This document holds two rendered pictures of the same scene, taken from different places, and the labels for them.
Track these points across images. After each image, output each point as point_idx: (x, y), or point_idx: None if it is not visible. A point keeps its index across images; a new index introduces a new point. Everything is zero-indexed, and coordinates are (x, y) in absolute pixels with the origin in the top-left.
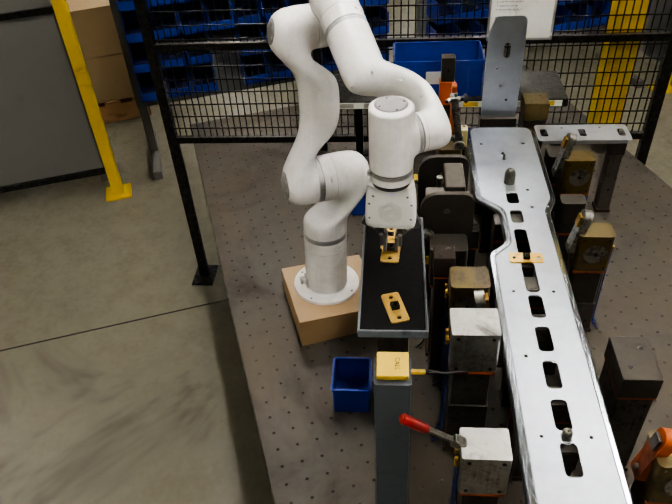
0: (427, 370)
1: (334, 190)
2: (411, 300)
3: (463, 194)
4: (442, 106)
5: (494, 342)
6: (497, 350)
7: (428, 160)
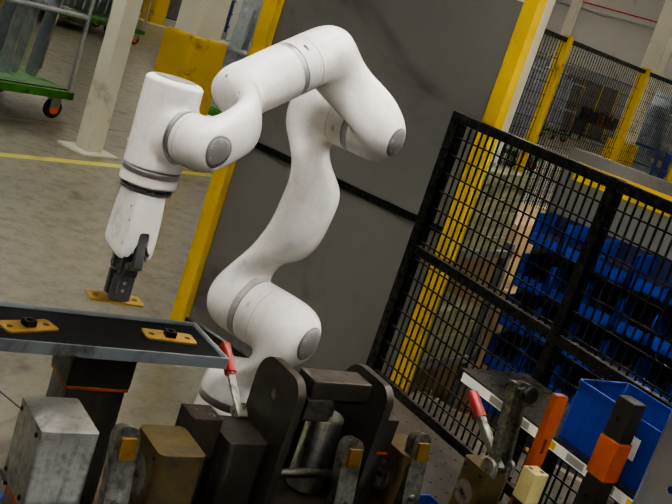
0: None
1: (243, 320)
2: (49, 338)
3: (294, 375)
4: (226, 124)
5: (35, 441)
6: (32, 461)
7: (355, 366)
